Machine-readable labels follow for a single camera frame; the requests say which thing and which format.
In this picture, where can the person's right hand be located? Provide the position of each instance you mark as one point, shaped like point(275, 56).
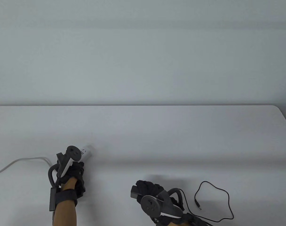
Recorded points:
point(150, 187)

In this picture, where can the grey right hand controller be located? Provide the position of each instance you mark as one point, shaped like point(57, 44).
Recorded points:
point(152, 204)

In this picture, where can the white power strip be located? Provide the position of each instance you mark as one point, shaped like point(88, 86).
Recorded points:
point(87, 153)

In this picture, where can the person's left forearm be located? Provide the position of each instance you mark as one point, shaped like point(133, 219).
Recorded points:
point(65, 215)

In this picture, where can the black power adapter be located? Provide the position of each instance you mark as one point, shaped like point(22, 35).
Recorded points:
point(134, 191)

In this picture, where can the person's left hand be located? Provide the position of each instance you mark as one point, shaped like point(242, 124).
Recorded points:
point(77, 173)

